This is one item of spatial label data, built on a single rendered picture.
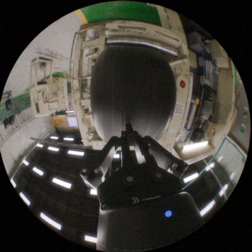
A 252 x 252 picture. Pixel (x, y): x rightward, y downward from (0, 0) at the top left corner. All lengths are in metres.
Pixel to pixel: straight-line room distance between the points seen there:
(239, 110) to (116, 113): 0.71
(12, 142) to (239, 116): 11.98
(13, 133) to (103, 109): 11.20
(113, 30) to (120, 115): 0.36
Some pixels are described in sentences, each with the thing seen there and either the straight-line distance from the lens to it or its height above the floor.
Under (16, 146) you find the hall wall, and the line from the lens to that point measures 11.50.
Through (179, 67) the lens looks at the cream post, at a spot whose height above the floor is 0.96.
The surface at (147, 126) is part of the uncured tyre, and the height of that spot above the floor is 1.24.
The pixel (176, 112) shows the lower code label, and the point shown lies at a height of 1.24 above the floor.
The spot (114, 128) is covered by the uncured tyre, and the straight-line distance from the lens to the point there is 0.24.
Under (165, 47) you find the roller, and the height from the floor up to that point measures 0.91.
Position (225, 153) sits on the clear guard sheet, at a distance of 0.69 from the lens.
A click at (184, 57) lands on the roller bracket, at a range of 0.45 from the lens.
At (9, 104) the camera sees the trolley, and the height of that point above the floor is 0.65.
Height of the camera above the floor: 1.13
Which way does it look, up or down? 27 degrees up
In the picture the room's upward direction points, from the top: 178 degrees counter-clockwise
